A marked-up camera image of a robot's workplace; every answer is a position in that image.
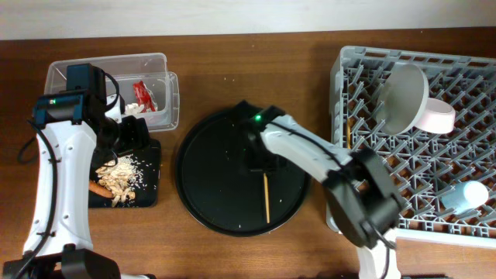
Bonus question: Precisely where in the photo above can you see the white tissue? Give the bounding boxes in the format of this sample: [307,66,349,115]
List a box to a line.
[124,103,144,115]

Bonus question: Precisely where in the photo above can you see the red snack wrapper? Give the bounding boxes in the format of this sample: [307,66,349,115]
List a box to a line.
[133,81,158,113]

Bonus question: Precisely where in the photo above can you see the nut shell scraps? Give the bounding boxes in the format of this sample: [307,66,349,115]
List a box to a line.
[95,155,147,208]

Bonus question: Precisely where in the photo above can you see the orange carrot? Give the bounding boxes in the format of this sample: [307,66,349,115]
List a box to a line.
[89,181,113,198]

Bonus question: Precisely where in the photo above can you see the wooden chopstick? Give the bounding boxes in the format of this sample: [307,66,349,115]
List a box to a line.
[263,173,270,224]
[346,118,352,150]

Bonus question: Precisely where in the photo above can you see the grey plate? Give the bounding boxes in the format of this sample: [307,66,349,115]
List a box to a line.
[375,64,429,135]

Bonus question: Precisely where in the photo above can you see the pink bowl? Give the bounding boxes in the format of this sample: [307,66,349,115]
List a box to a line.
[415,98,456,134]

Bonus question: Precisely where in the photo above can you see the blue plastic cup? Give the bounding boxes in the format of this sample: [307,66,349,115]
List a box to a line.
[441,181,489,215]

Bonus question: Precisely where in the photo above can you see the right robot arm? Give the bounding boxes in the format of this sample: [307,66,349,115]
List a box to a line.
[228,101,406,278]

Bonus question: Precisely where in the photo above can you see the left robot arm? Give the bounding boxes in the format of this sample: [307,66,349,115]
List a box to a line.
[2,64,150,278]

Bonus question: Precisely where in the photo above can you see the grey dishwasher rack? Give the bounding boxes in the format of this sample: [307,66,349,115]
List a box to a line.
[329,46,495,249]

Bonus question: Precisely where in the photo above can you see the black rectangular tray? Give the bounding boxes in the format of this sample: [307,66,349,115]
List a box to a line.
[88,139,161,208]

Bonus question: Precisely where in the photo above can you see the round black serving tray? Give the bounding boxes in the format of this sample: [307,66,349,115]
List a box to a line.
[175,104,312,237]

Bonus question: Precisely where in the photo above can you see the clear plastic bin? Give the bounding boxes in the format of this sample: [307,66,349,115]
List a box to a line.
[44,53,180,133]

